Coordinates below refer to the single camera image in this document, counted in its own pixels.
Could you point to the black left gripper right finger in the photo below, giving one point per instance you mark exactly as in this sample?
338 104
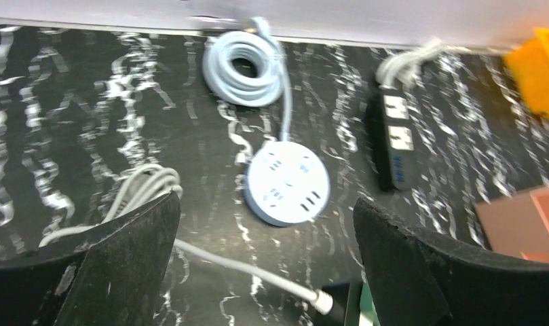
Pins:
417 276

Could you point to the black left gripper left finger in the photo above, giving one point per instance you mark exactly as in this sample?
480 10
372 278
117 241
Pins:
110 274

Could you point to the green plug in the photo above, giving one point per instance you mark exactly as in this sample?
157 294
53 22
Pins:
360 309

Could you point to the black long power strip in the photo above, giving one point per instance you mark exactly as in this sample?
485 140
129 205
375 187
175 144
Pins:
338 292

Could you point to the round light blue socket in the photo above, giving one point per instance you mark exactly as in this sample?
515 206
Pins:
286 184

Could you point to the black short power strip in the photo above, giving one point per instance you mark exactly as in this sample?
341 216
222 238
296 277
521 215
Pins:
392 137

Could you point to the peach mesh file organizer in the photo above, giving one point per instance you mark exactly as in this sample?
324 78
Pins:
518 226

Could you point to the orange plastic bin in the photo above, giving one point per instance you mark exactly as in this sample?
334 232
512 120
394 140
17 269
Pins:
529 65

